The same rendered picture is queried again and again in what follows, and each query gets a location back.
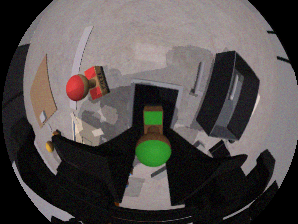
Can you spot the red rubber stamp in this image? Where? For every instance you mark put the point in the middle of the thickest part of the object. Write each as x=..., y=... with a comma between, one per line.
x=94, y=82

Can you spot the brown flat board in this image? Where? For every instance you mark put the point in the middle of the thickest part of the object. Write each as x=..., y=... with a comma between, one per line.
x=41, y=94

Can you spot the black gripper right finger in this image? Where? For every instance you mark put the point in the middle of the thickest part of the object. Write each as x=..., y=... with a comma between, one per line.
x=189, y=169

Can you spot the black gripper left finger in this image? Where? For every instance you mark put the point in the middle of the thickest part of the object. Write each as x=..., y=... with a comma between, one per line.
x=110, y=161

